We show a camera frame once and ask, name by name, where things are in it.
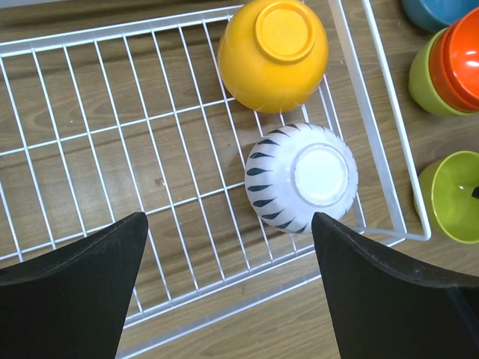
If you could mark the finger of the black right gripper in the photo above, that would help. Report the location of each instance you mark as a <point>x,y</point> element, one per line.
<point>475,192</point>

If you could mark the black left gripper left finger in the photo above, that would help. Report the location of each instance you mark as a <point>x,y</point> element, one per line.
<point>72,302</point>

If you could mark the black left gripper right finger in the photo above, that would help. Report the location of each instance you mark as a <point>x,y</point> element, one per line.
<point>386,304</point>

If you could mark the lime green bowl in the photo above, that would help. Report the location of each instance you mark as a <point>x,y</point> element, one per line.
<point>421,87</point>

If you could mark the red orange bowl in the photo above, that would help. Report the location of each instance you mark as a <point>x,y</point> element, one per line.
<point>461,51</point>
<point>440,78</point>

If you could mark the white black striped bowl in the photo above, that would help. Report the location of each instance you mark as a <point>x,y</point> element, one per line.
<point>298,170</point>

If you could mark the blue bowl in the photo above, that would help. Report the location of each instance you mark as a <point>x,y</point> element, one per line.
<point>434,15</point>

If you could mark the yellow orange bowl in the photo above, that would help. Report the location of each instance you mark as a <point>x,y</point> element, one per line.
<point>273,55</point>

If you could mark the white wire dish rack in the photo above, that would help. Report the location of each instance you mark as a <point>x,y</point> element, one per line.
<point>112,107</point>

